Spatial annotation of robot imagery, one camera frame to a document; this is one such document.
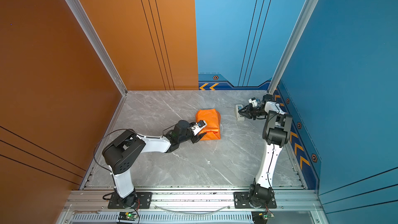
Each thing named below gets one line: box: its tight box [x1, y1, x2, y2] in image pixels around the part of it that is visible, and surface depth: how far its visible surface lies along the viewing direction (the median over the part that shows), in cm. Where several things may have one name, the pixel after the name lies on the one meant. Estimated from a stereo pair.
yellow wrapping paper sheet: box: [195, 108, 221, 141], surface depth 96 cm
